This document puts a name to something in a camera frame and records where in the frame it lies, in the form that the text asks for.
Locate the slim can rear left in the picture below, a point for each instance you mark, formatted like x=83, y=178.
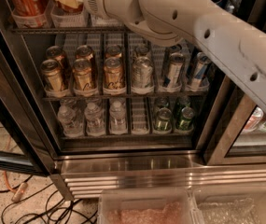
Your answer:
x=169, y=51

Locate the water bottle left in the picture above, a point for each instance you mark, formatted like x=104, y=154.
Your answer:
x=71, y=121

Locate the clear bin pink contents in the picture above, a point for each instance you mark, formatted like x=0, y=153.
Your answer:
x=170, y=205

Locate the empty white shelf tray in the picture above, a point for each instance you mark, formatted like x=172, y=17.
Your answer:
x=100, y=22

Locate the water bottle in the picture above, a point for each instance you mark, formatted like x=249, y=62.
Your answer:
x=118, y=121
x=95, y=119
x=71, y=121

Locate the empty white bottom tray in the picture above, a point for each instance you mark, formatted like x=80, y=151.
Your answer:
x=139, y=116

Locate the top wire shelf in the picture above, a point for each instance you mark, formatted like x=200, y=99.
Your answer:
x=70, y=30

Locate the water bottle right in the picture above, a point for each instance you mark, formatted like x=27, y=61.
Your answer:
x=118, y=121

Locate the silver blue slim can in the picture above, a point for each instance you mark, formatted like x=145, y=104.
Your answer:
x=196, y=71
x=173, y=69

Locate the green can rear right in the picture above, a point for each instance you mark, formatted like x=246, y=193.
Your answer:
x=180, y=103

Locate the stainless steel fridge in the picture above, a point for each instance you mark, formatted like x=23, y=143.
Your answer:
x=223, y=146

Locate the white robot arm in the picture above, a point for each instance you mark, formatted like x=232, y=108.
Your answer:
x=236, y=47

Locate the silver blue slim can left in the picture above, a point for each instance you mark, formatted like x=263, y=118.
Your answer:
x=173, y=69

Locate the wire shelf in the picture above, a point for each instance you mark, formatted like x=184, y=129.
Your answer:
x=70, y=30
x=129, y=95

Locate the gold can rear left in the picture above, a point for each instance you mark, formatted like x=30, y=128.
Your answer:
x=58, y=54

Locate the silver can front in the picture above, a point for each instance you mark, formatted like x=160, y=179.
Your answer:
x=142, y=72

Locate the water bottle middle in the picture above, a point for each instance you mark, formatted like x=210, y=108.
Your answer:
x=95, y=119

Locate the open fridge glass door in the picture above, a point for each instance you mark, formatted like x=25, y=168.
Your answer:
x=24, y=115

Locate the gold can front left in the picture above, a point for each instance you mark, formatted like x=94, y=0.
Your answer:
x=53, y=75

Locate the green can rear left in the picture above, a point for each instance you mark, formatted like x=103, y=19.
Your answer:
x=161, y=102

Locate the gold can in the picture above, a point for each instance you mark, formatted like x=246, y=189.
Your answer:
x=113, y=51
x=53, y=75
x=84, y=75
x=58, y=54
x=86, y=52
x=114, y=73

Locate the silver blue slim can right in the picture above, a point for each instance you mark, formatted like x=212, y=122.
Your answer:
x=196, y=71

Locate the middle wire shelf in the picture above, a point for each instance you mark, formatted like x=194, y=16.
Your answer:
x=129, y=95

